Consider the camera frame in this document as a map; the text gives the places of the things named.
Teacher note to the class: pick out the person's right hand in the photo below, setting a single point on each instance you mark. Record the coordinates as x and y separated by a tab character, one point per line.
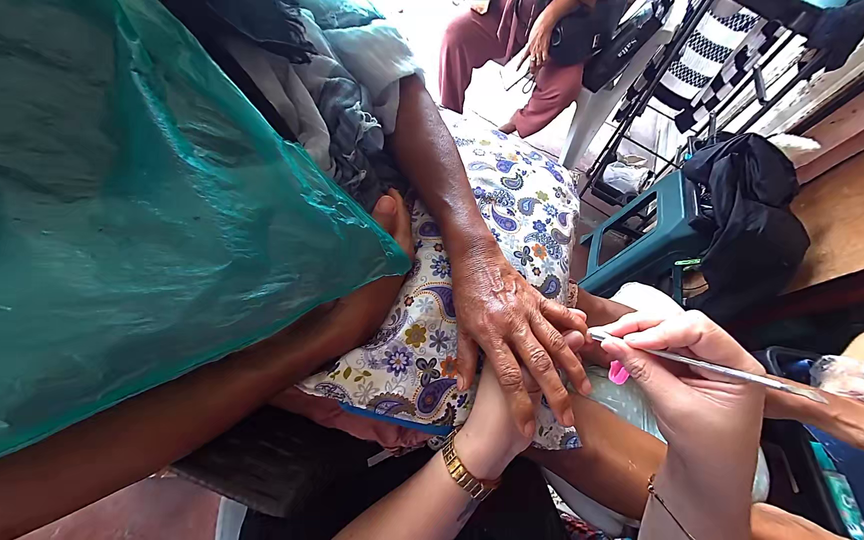
691	375

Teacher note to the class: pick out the person's left hand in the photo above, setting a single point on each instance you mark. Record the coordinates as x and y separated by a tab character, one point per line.
496	416

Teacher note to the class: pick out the person's left fingers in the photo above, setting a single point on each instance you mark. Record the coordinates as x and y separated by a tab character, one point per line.
574	341

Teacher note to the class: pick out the person's right fingers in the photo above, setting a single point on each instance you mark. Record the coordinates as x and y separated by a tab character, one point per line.
672	328

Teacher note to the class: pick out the person's right thumb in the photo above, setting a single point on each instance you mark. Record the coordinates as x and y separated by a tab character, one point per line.
646	375

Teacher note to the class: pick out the slim silver metal tool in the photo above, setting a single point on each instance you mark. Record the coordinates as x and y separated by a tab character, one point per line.
724	369

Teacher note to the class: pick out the person's left forearm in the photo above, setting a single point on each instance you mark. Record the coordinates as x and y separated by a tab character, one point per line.
417	499

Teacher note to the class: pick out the person's right forearm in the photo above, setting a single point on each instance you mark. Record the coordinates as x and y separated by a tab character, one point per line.
706	487

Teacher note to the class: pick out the white dotted cloth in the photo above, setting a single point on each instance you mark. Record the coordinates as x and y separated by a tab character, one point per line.
627	405

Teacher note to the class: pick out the teal plastic stool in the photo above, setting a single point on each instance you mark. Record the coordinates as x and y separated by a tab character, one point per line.
657	225

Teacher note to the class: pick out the white floral paisley cushion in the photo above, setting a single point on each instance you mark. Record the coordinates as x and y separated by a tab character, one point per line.
432	337

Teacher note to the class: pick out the clear plastic bag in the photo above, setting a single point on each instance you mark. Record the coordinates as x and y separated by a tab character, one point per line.
627	176

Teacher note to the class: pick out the crumpled clear plastic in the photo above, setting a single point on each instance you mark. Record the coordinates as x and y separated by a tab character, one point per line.
852	379

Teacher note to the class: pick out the white plastic chair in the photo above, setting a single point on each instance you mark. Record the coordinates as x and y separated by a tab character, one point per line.
582	124

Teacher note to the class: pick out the brown wooden bench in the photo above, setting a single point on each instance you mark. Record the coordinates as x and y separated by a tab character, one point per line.
856	210

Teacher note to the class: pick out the black metal rack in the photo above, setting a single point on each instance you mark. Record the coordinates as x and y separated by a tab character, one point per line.
683	60

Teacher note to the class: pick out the black white striped cloth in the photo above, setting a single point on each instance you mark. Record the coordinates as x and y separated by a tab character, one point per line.
706	52

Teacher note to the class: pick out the black bag with white print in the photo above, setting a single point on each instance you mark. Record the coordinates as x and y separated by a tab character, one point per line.
619	46

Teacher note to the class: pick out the translucent green plastic sheet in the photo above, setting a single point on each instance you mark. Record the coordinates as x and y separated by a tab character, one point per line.
147	240

